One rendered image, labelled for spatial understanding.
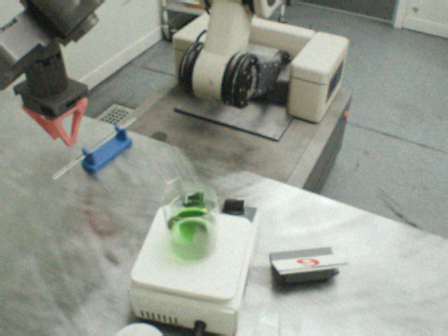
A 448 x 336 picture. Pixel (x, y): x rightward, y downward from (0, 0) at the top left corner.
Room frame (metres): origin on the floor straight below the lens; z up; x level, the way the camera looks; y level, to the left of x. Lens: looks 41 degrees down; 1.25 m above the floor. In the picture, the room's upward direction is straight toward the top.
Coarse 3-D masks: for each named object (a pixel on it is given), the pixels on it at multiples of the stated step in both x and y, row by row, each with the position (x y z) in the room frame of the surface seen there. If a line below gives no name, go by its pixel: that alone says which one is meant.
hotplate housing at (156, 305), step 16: (256, 224) 0.39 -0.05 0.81; (256, 240) 0.39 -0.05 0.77; (128, 288) 0.28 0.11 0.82; (144, 288) 0.28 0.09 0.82; (240, 288) 0.28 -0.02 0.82; (144, 304) 0.27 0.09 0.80; (160, 304) 0.27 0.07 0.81; (176, 304) 0.26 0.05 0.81; (192, 304) 0.26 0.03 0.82; (208, 304) 0.26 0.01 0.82; (224, 304) 0.26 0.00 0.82; (240, 304) 0.27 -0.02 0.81; (160, 320) 0.27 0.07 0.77; (176, 320) 0.26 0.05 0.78; (192, 320) 0.26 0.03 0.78; (208, 320) 0.25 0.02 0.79; (224, 320) 0.25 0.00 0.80
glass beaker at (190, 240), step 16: (192, 176) 0.36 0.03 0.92; (176, 192) 0.35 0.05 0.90; (192, 192) 0.36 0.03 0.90; (208, 192) 0.35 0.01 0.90; (176, 208) 0.35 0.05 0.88; (208, 208) 0.35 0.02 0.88; (176, 224) 0.30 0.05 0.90; (192, 224) 0.30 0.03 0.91; (208, 224) 0.31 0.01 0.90; (176, 240) 0.30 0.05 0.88; (192, 240) 0.30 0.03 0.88; (208, 240) 0.31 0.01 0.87; (176, 256) 0.30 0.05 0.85; (192, 256) 0.30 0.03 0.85; (208, 256) 0.31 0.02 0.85
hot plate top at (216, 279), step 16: (160, 208) 0.39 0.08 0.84; (160, 224) 0.36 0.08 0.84; (224, 224) 0.36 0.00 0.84; (240, 224) 0.36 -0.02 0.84; (160, 240) 0.33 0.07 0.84; (224, 240) 0.33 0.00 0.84; (240, 240) 0.33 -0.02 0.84; (144, 256) 0.31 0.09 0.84; (160, 256) 0.31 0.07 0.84; (224, 256) 0.31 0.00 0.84; (240, 256) 0.31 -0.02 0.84; (144, 272) 0.29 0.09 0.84; (160, 272) 0.29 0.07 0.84; (176, 272) 0.29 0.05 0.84; (192, 272) 0.29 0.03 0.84; (208, 272) 0.29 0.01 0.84; (224, 272) 0.29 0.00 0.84; (240, 272) 0.29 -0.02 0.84; (160, 288) 0.27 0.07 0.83; (176, 288) 0.27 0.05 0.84; (192, 288) 0.27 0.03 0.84; (208, 288) 0.27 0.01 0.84; (224, 288) 0.27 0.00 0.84
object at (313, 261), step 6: (306, 258) 0.37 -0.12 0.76; (312, 258) 0.36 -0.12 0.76; (318, 258) 0.36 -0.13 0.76; (324, 258) 0.36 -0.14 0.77; (330, 258) 0.36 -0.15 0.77; (336, 258) 0.36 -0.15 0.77; (276, 264) 0.35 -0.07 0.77; (282, 264) 0.35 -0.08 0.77; (288, 264) 0.35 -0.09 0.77; (294, 264) 0.34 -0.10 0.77; (300, 264) 0.34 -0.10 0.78; (306, 264) 0.34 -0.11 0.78; (312, 264) 0.34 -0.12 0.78; (318, 264) 0.34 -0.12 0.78; (324, 264) 0.34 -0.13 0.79
